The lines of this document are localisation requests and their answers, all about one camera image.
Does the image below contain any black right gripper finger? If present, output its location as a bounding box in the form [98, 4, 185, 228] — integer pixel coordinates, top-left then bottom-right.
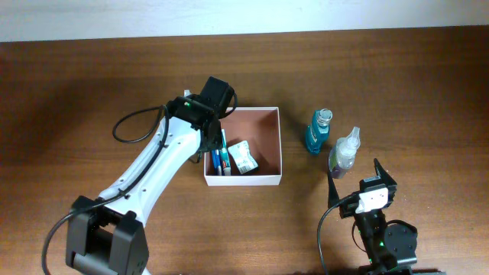
[327, 171, 340, 209]
[374, 158, 394, 186]

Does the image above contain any blue white toothbrush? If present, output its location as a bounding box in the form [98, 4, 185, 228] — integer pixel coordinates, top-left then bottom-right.
[216, 150, 223, 176]

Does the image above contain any green toothpaste tube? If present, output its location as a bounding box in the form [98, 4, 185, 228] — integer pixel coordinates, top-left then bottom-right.
[220, 129, 232, 176]

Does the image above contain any white green packet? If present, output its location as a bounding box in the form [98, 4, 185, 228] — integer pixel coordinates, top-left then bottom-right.
[228, 141, 258, 175]

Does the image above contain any blue disposable razor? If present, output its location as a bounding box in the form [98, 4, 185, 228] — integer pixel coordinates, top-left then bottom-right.
[211, 150, 219, 176]

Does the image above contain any clear purple spray bottle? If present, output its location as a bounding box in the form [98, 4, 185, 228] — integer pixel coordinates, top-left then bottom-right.
[329, 127, 361, 179]

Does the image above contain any pink open cardboard box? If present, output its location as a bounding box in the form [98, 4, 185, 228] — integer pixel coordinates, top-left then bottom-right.
[203, 107, 283, 186]

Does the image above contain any teal mouthwash bottle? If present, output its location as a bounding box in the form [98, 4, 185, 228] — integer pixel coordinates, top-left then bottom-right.
[306, 108, 333, 155]

